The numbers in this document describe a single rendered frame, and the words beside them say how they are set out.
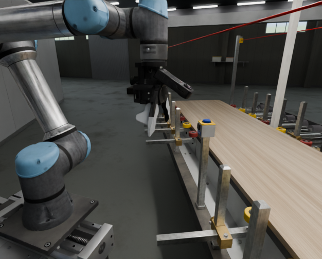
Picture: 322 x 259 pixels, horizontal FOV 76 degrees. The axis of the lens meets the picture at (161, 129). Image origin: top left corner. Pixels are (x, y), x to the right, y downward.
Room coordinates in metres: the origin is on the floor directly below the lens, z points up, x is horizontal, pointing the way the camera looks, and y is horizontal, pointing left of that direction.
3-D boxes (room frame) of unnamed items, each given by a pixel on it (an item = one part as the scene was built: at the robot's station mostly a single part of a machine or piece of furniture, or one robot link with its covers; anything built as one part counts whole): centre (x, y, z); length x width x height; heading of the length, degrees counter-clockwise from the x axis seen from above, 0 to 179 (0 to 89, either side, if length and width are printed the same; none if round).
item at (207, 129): (0.99, -0.23, 1.18); 0.07 x 0.07 x 0.08; 6
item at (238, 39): (3.16, -1.10, 1.25); 0.09 x 0.08 x 1.10; 6
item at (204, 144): (0.99, -0.23, 0.92); 0.05 x 0.05 x 0.45; 6
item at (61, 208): (0.56, 0.37, 1.09); 0.15 x 0.15 x 0.10
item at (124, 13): (0.62, 0.12, 1.61); 0.11 x 0.11 x 0.08; 77
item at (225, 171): (0.73, -0.26, 0.88); 0.04 x 0.04 x 0.48; 6
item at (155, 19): (0.61, 0.02, 1.61); 0.09 x 0.08 x 0.11; 77
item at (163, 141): (1.68, -0.09, 0.83); 0.44 x 0.03 x 0.04; 96
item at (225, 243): (0.71, -0.26, 0.81); 0.14 x 0.06 x 0.05; 6
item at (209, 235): (0.69, -0.20, 0.80); 0.44 x 0.03 x 0.04; 96
